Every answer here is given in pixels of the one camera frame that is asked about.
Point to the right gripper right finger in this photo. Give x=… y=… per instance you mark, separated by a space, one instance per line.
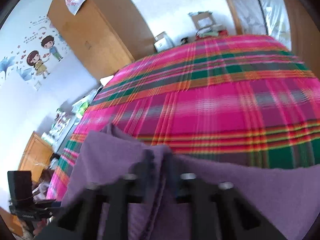
x=217 y=211

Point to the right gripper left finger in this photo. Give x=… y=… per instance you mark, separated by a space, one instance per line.
x=103 y=206

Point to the green tissue pack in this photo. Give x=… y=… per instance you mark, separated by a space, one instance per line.
x=80 y=107

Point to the pink plaid bed cover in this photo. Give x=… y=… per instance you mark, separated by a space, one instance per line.
x=242 y=99

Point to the white small box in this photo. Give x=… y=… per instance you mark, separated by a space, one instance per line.
x=163 y=42

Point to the wooden wardrobe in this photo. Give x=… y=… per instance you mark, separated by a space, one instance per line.
x=105 y=35

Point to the black spray bottle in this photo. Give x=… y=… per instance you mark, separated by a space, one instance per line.
x=184 y=40

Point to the cardboard box with label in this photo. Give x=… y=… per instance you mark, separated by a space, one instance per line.
x=202 y=19

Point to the curtain with cartoon prints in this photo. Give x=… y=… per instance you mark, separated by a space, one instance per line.
x=264 y=17

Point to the wooden door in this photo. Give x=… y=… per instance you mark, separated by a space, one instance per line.
x=304 y=35

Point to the cartoon couple wall sticker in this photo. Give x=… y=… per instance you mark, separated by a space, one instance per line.
x=38 y=61

